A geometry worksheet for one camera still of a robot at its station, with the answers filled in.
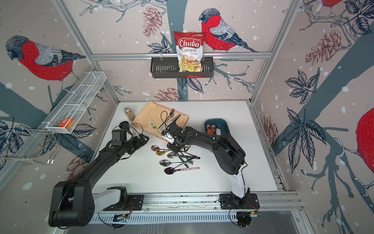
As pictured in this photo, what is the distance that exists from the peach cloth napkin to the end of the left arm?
0.21 metres

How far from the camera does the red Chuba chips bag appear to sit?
83 centimetres

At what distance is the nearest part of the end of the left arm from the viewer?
2.16 ft

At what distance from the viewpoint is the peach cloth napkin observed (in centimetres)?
106
